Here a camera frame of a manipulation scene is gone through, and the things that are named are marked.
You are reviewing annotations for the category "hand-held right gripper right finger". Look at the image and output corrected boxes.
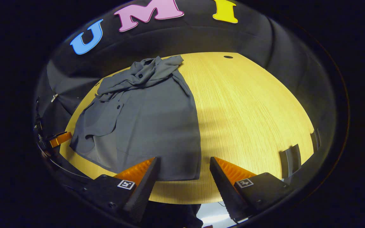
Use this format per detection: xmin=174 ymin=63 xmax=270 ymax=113
xmin=209 ymin=156 xmax=292 ymax=223

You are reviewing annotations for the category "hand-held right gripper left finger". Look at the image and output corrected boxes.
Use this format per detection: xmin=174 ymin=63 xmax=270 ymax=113
xmin=81 ymin=157 xmax=161 ymax=222

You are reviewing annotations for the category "grey button shirt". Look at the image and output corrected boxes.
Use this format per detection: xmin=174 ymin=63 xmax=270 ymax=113
xmin=69 ymin=55 xmax=202 ymax=181

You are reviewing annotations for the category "black backdrop cloth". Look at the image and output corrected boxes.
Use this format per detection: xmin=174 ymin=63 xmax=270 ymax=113
xmin=34 ymin=0 xmax=338 ymax=178

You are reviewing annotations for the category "dark grey table bracket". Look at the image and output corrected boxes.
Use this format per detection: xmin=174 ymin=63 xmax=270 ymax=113
xmin=279 ymin=144 xmax=302 ymax=179
xmin=310 ymin=128 xmax=322 ymax=152

